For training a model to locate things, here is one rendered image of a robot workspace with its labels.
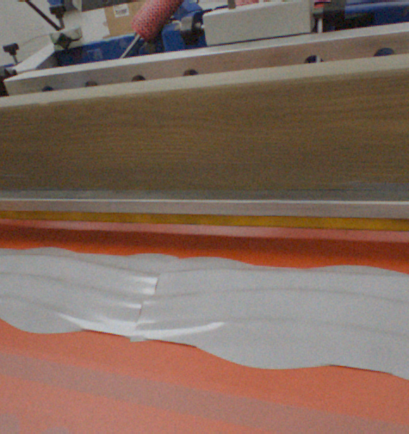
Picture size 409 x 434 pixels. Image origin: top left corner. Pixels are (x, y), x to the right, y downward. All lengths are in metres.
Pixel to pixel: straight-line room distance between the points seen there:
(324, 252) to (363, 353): 0.08
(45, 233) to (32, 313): 0.10
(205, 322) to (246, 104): 0.12
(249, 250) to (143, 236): 0.08
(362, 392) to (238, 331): 0.06
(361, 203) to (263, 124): 0.07
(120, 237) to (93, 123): 0.09
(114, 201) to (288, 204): 0.11
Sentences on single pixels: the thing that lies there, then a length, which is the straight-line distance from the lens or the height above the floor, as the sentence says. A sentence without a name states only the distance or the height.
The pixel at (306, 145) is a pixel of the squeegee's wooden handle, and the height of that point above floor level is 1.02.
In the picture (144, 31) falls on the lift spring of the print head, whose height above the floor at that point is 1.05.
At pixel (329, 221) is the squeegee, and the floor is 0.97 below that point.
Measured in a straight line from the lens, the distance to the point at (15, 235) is 0.36.
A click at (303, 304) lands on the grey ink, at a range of 0.21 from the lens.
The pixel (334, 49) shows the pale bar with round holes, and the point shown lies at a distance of 0.45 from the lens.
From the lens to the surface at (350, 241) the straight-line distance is 0.26.
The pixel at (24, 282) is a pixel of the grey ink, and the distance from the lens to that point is 0.28.
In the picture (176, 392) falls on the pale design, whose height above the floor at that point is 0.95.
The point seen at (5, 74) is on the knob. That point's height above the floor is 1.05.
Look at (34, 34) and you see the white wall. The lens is 5.66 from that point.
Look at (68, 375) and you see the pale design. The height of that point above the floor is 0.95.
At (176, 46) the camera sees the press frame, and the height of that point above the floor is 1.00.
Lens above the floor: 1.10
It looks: 30 degrees down
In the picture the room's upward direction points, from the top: 11 degrees counter-clockwise
